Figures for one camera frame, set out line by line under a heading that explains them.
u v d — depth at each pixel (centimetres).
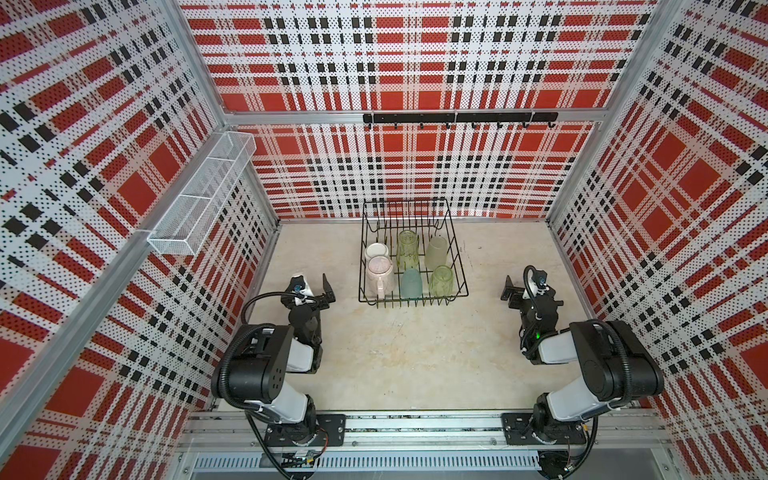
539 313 69
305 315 69
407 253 97
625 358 44
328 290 83
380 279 90
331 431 74
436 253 98
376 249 99
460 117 88
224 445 74
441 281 98
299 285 74
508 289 84
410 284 95
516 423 74
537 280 75
